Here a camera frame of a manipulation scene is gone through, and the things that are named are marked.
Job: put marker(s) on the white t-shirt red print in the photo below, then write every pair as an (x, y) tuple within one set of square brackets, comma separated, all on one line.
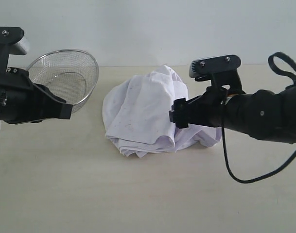
[(136, 116)]

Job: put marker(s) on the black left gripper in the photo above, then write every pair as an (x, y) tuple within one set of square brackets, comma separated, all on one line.
[(22, 101)]

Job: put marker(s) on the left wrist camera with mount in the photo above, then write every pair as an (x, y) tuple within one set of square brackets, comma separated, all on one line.
[(12, 42)]

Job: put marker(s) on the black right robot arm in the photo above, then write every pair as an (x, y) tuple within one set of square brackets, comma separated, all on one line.
[(264, 115)]

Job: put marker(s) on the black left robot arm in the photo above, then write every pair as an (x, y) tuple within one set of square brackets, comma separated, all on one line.
[(23, 101)]

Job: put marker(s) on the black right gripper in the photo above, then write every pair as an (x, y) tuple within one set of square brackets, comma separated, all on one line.
[(202, 110)]

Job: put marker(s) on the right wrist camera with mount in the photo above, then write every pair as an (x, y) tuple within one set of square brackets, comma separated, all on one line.
[(220, 71)]

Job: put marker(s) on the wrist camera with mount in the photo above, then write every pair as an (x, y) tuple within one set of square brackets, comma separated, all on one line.
[(220, 71), (12, 42)]

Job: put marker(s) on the metal wire mesh basket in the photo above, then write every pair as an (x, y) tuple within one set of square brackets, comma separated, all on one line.
[(69, 74)]

